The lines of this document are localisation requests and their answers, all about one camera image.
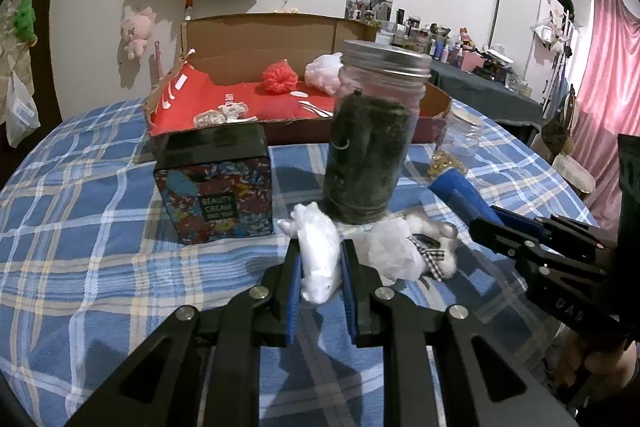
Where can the blue plaid tablecloth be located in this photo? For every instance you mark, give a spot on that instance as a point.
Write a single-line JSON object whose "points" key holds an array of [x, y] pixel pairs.
{"points": [[91, 264]]}

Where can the glass jar with dark contents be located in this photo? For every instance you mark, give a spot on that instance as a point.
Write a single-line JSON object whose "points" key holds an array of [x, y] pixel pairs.
{"points": [[375, 115]]}

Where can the white mesh puff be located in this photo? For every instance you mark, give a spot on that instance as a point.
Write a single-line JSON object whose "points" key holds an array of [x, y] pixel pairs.
{"points": [[323, 73]]}

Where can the cardboard box with red lining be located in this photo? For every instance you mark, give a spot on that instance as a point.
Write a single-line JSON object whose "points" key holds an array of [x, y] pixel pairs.
{"points": [[222, 60]]}

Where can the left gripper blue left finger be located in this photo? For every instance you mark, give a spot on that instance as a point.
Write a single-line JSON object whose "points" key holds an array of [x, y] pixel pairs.
{"points": [[293, 294]]}

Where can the white plastic soft item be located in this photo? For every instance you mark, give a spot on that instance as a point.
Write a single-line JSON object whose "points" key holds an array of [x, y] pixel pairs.
{"points": [[320, 250]]}

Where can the green plush on door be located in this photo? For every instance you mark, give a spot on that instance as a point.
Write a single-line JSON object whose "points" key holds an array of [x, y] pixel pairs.
{"points": [[24, 23]]}

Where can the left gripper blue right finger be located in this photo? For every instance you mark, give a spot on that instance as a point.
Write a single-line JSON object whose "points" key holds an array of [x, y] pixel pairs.
{"points": [[349, 295]]}

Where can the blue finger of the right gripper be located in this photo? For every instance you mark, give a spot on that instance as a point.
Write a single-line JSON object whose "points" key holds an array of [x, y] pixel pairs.
{"points": [[517, 222], [462, 198]]}

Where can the white cabinet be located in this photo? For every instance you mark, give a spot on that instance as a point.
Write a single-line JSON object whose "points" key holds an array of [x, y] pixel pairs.
{"points": [[533, 35]]}

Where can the cream crocheted scrunchie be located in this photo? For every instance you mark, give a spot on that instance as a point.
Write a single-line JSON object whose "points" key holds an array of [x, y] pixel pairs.
{"points": [[223, 114]]}

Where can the red mesh puff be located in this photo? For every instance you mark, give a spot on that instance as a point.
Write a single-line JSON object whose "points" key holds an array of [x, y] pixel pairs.
{"points": [[279, 78]]}

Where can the white plastic bag on door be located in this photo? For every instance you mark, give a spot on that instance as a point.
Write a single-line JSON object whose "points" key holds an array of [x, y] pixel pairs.
{"points": [[21, 112]]}

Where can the pink plush on wall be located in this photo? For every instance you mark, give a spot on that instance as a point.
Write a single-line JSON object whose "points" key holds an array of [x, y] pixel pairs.
{"points": [[137, 32]]}

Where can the crumpled white plastic wrap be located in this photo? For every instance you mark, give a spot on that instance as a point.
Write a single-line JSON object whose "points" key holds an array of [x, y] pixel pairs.
{"points": [[392, 252]]}

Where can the white fluffy plush toy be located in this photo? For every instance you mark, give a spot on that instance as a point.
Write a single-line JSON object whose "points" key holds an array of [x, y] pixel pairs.
{"points": [[436, 242]]}

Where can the dark cloth covered table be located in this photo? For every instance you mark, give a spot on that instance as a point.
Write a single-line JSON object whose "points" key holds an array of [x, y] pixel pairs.
{"points": [[488, 97]]}

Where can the glass jar with gold beads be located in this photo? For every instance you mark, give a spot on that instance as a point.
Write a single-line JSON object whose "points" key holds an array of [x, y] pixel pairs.
{"points": [[458, 145]]}

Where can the colourful beauty cream tin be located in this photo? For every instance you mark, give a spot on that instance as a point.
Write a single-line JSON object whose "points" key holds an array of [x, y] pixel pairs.
{"points": [[216, 183]]}

